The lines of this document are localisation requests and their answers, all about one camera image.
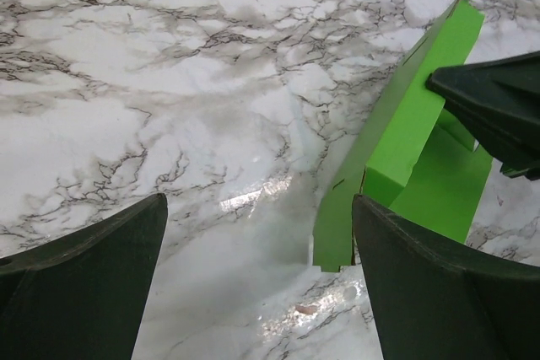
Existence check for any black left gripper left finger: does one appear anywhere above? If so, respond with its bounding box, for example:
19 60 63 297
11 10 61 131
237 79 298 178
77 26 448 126
1 194 168 360

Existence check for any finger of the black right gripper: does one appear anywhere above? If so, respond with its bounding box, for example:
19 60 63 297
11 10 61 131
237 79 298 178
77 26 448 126
426 51 539 181

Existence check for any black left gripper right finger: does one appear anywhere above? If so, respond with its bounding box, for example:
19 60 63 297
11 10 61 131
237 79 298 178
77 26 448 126
352 195 539 359

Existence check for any green paper box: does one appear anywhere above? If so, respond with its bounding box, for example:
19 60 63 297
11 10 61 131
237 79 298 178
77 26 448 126
312 0 492 272

